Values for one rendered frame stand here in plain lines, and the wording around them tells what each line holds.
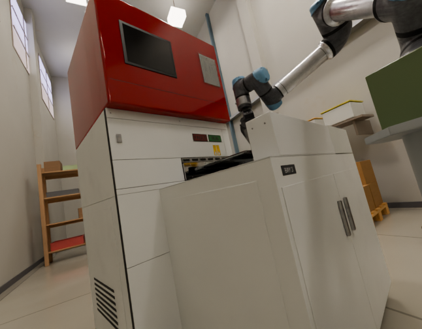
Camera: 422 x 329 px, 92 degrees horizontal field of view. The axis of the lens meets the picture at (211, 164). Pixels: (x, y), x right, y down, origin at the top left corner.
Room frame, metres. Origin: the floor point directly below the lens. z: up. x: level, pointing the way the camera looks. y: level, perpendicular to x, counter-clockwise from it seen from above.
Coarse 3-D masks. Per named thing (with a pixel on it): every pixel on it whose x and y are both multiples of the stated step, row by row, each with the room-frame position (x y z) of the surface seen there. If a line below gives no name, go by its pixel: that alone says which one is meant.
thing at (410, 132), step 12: (420, 120) 0.40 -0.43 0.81; (384, 132) 0.47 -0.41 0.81; (396, 132) 0.44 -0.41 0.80; (408, 132) 0.46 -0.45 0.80; (420, 132) 0.47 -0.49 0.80; (408, 144) 0.51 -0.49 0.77; (420, 144) 0.48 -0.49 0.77; (408, 156) 0.53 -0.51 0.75; (420, 156) 0.49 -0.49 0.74; (420, 168) 0.50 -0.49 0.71; (420, 180) 0.51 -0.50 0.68; (420, 192) 0.54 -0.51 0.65
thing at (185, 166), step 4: (184, 164) 1.11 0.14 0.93; (188, 164) 1.13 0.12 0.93; (192, 164) 1.15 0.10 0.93; (196, 164) 1.17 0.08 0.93; (200, 164) 1.19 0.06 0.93; (184, 168) 1.10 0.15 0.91; (184, 172) 1.11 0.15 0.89; (188, 172) 1.12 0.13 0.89; (212, 172) 1.25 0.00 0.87; (184, 176) 1.11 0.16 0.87; (188, 176) 1.12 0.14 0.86; (192, 176) 1.13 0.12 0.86; (196, 176) 1.15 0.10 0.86; (200, 176) 1.17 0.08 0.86
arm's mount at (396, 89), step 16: (400, 64) 0.47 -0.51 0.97; (416, 64) 0.45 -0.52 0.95; (368, 80) 0.54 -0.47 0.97; (384, 80) 0.51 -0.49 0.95; (400, 80) 0.48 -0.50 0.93; (416, 80) 0.46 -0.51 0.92; (384, 96) 0.52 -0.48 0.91; (400, 96) 0.49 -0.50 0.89; (416, 96) 0.47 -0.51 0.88; (384, 112) 0.53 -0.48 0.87; (400, 112) 0.50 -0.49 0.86; (416, 112) 0.47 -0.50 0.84; (384, 128) 0.54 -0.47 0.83
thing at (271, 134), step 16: (272, 112) 0.61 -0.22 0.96; (256, 128) 0.63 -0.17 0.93; (272, 128) 0.59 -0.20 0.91; (288, 128) 0.66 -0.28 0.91; (304, 128) 0.76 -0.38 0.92; (320, 128) 0.89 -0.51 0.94; (256, 144) 0.64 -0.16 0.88; (272, 144) 0.60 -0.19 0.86; (288, 144) 0.64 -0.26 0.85; (304, 144) 0.73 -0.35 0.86; (320, 144) 0.85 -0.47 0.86
